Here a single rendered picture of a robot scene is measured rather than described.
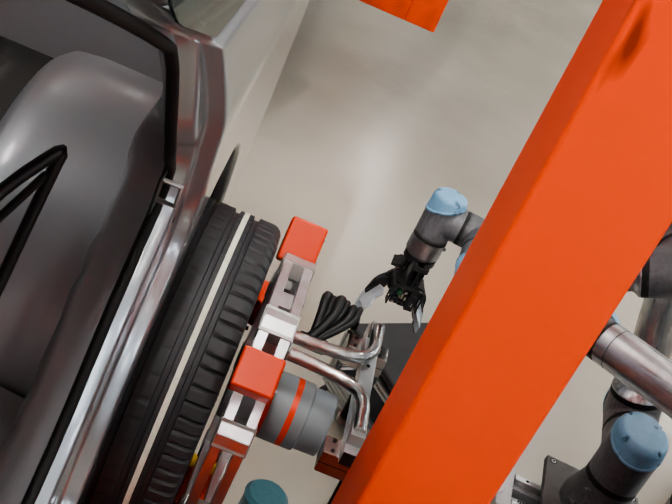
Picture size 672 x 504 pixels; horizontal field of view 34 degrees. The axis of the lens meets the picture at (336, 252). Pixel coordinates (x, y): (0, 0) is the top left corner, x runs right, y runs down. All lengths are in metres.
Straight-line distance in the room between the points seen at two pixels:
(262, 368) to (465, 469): 0.49
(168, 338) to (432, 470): 0.58
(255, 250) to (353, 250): 2.54
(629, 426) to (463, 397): 0.97
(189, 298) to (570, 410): 2.61
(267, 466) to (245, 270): 1.49
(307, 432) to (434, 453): 0.72
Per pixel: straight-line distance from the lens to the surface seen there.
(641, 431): 2.36
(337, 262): 4.41
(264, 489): 2.20
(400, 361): 3.42
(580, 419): 4.30
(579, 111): 1.23
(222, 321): 1.90
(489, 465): 1.48
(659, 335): 2.35
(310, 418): 2.16
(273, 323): 1.96
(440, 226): 2.28
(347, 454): 1.98
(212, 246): 1.97
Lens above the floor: 2.22
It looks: 30 degrees down
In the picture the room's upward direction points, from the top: 25 degrees clockwise
